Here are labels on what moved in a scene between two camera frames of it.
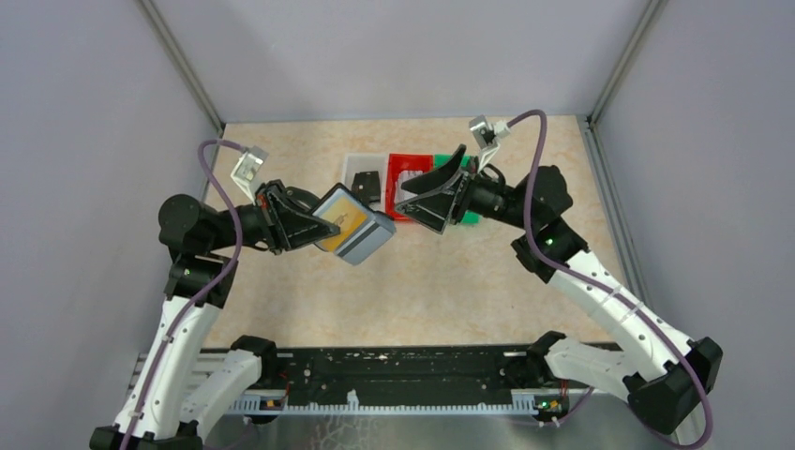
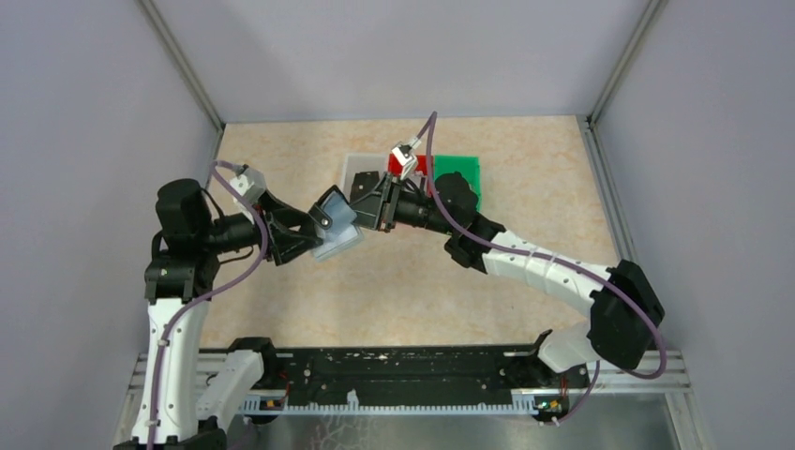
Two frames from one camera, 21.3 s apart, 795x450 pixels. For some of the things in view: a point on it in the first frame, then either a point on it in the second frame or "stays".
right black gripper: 442,199 -> 381,202
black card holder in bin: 366,186 stays
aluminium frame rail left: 184,62 stays
